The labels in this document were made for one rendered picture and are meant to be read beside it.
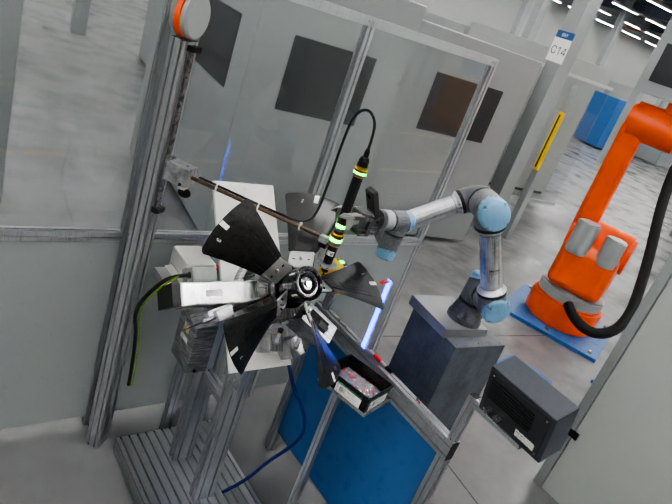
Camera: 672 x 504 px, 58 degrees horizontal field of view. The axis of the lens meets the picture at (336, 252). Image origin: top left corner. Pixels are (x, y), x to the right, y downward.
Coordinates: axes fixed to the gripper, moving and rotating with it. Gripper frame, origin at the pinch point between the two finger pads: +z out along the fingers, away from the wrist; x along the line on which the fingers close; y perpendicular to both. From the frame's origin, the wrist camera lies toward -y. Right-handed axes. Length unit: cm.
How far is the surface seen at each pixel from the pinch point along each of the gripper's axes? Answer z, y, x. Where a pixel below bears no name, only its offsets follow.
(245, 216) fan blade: 27.6, 8.8, 10.5
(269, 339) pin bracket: 11, 50, -1
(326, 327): -10.9, 45.4, -3.5
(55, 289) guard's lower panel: 62, 73, 70
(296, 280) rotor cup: 11.6, 23.6, -4.9
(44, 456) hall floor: 59, 148, 55
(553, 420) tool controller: -32, 24, -82
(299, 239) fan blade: 2.8, 16.9, 11.1
